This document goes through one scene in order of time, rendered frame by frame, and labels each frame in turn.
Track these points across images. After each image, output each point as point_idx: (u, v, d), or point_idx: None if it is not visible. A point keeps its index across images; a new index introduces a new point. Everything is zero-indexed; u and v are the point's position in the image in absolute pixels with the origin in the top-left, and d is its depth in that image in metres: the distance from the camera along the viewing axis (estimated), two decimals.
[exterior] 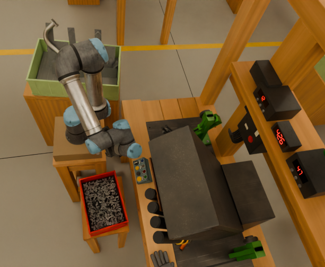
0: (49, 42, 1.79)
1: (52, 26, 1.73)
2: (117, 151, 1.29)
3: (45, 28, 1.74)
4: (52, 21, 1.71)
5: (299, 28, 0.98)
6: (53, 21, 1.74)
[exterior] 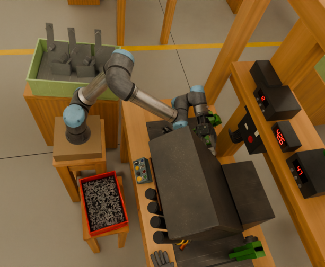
0: None
1: (209, 150, 1.36)
2: (194, 109, 1.38)
3: (216, 151, 1.40)
4: (210, 148, 1.33)
5: (299, 28, 0.98)
6: None
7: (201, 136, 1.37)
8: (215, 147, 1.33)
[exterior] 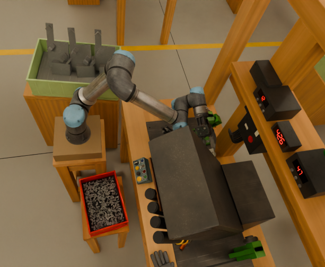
0: None
1: None
2: None
3: (215, 152, 1.40)
4: (210, 149, 1.34)
5: (299, 28, 0.98)
6: None
7: (201, 138, 1.37)
8: (214, 148, 1.34)
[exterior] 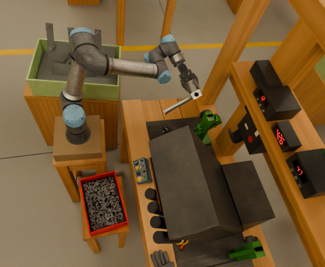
0: (186, 98, 1.59)
1: None
2: (169, 60, 1.42)
3: (198, 92, 1.53)
4: (196, 90, 1.45)
5: (299, 28, 0.98)
6: (198, 95, 1.46)
7: (184, 83, 1.46)
8: (200, 88, 1.46)
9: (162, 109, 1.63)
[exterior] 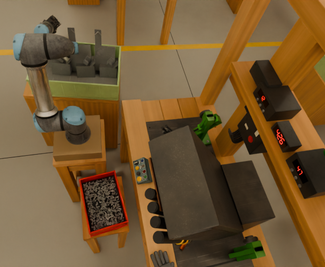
0: None
1: None
2: None
3: None
4: None
5: (299, 28, 0.98)
6: None
7: None
8: None
9: (67, 61, 1.86)
